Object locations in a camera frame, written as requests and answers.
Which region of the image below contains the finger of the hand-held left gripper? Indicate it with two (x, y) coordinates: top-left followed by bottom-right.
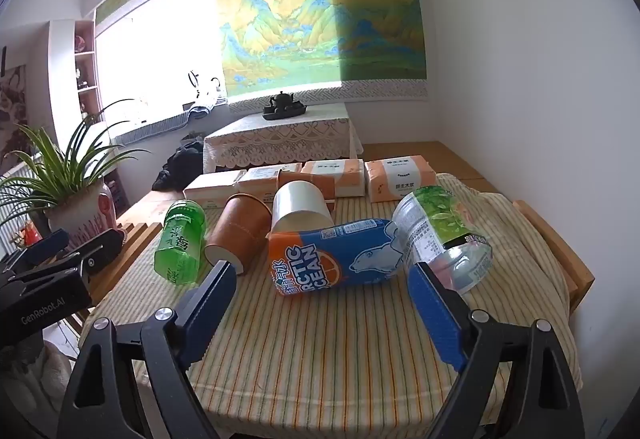
(17, 228), (72, 271)
(52, 228), (127, 291)

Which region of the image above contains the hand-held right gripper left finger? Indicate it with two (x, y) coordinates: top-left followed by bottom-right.
(57, 260), (237, 439)

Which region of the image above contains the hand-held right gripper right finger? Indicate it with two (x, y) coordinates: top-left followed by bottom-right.
(406, 261), (587, 439)

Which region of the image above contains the white paper cup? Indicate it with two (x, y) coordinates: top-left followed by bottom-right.
(270, 180), (335, 236)

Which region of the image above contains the white radiator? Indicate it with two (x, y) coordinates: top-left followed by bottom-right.
(0, 162), (42, 250)

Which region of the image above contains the potted spider plant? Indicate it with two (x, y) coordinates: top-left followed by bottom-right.
(0, 99), (152, 248)

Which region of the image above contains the grey fuzzy cloth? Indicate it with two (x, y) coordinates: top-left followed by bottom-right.
(0, 336), (77, 402)

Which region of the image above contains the green plastic bottle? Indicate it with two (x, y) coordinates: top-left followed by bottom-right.
(153, 199), (209, 285)

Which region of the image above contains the clear bottle with green label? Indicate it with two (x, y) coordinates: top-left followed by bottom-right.
(391, 186), (494, 296)

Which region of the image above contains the striped cloth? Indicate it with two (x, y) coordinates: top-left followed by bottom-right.
(79, 172), (584, 421)

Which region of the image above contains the black bag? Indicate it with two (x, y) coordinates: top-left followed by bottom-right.
(151, 141), (205, 193)

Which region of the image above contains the orange and blue drink bottle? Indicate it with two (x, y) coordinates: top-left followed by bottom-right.
(267, 218), (402, 301)

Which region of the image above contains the patterned windowsill mat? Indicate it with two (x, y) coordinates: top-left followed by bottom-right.
(112, 112), (194, 146)

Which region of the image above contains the orange tissue pack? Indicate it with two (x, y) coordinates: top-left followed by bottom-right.
(301, 159), (365, 199)
(364, 155), (439, 204)

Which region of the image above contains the folded towel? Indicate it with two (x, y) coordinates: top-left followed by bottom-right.
(185, 101), (217, 121)

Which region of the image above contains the low table with lace cloth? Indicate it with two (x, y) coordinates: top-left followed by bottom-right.
(202, 102), (365, 173)

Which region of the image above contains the black tea tray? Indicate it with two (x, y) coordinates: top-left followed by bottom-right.
(262, 106), (309, 121)

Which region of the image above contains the black teapot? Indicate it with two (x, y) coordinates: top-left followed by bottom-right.
(269, 90), (297, 113)

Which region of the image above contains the wall poster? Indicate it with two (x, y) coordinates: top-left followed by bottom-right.
(0, 63), (34, 161)

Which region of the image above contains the white wall shelf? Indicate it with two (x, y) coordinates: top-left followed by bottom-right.
(47, 19), (102, 157)

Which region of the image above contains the landscape painting wall hanging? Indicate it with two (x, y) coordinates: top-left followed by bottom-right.
(212, 0), (431, 115)

